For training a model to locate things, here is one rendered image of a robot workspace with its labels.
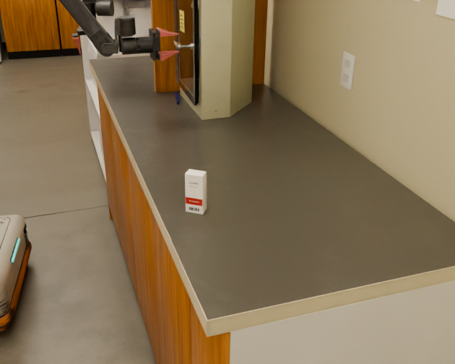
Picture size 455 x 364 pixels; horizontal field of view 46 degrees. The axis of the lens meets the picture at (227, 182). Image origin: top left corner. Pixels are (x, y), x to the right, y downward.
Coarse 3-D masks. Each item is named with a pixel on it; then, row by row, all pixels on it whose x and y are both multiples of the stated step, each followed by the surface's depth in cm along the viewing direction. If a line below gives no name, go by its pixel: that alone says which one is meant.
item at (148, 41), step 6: (150, 30) 188; (150, 36) 189; (138, 42) 186; (144, 42) 187; (150, 42) 188; (138, 48) 188; (144, 48) 188; (150, 48) 188; (150, 54) 194; (156, 54) 190; (156, 60) 190
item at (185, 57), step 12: (180, 0) 198; (192, 0) 180; (192, 12) 182; (192, 24) 184; (180, 36) 206; (192, 36) 186; (192, 48) 189; (180, 60) 211; (192, 60) 191; (180, 72) 213; (192, 72) 193; (180, 84) 216; (192, 84) 195; (192, 96) 197
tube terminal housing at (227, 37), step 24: (216, 0) 180; (240, 0) 188; (216, 24) 184; (240, 24) 192; (216, 48) 188; (240, 48) 196; (216, 72) 191; (240, 72) 201; (216, 96) 195; (240, 96) 206
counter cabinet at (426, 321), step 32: (128, 160) 202; (128, 192) 215; (128, 224) 230; (128, 256) 248; (160, 256) 160; (160, 288) 168; (448, 288) 121; (160, 320) 177; (192, 320) 128; (288, 320) 108; (320, 320) 111; (352, 320) 115; (384, 320) 118; (416, 320) 122; (448, 320) 126; (160, 352) 188; (192, 352) 134; (224, 352) 106; (256, 352) 109; (288, 352) 112; (320, 352) 116; (352, 352) 119; (384, 352) 123; (416, 352) 127; (448, 352) 131
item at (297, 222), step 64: (128, 64) 266; (128, 128) 189; (192, 128) 190; (256, 128) 191; (320, 128) 192; (256, 192) 148; (320, 192) 148; (384, 192) 149; (192, 256) 120; (256, 256) 120; (320, 256) 121; (384, 256) 121; (448, 256) 121; (256, 320) 105
